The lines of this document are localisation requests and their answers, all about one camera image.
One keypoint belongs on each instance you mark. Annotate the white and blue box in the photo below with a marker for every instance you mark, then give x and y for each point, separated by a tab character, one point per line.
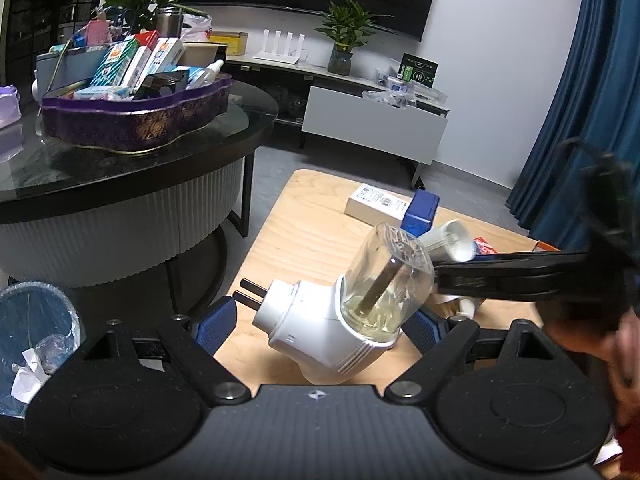
164	55

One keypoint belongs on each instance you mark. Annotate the steel thermos cup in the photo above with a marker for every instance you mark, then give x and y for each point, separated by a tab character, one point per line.
167	22

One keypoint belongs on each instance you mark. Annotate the blue curtain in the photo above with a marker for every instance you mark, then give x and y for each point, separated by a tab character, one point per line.
590	85

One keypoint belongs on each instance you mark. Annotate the white router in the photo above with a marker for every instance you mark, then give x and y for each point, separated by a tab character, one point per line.
280	49

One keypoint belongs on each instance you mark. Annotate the dark blue box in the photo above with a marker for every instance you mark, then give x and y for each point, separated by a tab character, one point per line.
420	210

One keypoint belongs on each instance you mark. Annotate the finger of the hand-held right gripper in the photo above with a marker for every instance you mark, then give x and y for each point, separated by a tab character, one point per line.
525	265
525	291

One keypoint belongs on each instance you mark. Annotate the light blue packet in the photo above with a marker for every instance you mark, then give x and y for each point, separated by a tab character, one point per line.
100	92

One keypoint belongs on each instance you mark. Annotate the yellow tin box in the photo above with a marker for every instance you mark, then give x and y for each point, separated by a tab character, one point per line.
230	42

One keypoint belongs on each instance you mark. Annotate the pile of clear packets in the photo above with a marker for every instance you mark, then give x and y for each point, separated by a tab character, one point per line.
400	85

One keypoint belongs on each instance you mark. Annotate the person's right hand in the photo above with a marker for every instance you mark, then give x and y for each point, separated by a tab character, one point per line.
585	340

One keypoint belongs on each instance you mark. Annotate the purple scalloped tray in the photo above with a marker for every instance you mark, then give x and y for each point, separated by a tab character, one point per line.
135	120

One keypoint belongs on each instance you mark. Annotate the white television cabinet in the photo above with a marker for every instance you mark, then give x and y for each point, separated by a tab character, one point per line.
375	120

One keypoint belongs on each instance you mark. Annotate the red and blue carton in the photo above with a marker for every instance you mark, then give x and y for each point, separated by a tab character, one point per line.
482	246

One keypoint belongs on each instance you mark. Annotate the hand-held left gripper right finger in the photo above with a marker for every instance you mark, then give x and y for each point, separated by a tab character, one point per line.
424	331

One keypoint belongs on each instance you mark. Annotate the white cardboard box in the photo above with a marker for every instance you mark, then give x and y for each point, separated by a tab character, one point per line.
372	202

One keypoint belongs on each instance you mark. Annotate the purple packet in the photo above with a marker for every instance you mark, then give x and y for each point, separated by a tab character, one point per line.
7	105

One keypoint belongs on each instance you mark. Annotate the orange-rimmed cardboard box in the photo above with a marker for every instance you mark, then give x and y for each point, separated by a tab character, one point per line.
545	246

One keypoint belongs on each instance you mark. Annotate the teal patterned box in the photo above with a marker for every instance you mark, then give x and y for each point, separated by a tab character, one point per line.
115	62

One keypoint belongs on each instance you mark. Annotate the trash bin with blue bag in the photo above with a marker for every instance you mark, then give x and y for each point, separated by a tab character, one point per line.
35	330

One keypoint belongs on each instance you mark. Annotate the green and black box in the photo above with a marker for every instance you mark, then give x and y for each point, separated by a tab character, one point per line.
419	71

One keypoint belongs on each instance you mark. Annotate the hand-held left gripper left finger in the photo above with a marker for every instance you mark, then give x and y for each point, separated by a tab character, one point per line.
220	320

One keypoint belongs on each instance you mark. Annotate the grey storage box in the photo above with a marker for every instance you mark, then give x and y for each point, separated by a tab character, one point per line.
75	67

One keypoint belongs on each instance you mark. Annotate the round black coffee table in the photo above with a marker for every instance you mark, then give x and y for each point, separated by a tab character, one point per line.
150	180

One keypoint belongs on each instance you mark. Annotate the clear spray bottle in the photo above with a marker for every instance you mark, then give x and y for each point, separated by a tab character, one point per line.
207	72

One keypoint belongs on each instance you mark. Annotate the white plastic bag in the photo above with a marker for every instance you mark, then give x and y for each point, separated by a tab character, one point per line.
197	25

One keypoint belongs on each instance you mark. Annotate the bamboo plant in glass vase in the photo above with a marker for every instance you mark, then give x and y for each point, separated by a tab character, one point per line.
345	35

